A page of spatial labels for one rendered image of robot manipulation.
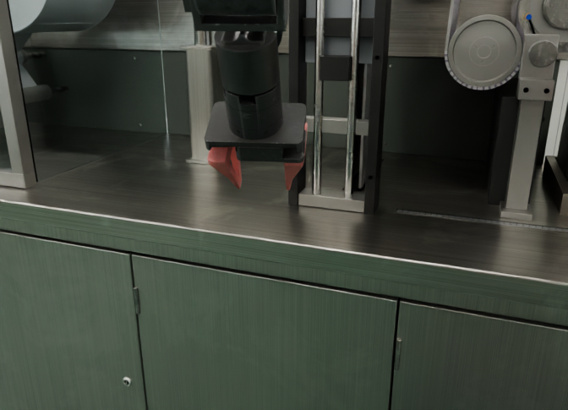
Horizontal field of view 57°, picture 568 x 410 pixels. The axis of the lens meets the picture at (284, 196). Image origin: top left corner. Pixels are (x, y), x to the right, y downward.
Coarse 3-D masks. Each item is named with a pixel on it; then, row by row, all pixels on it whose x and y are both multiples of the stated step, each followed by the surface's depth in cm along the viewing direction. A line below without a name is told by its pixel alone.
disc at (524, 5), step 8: (520, 0) 85; (528, 0) 84; (520, 8) 85; (528, 8) 85; (520, 16) 86; (544, 16) 84; (528, 24) 86; (528, 32) 86; (536, 32) 86; (560, 48) 85
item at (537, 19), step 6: (534, 0) 84; (540, 0) 84; (534, 6) 84; (540, 6) 84; (534, 12) 85; (540, 12) 84; (534, 18) 85; (540, 18) 85; (534, 24) 85; (540, 24) 85; (546, 24) 85; (540, 30) 85; (546, 30) 85; (552, 30) 85; (558, 30) 84; (564, 30) 84; (564, 36) 84
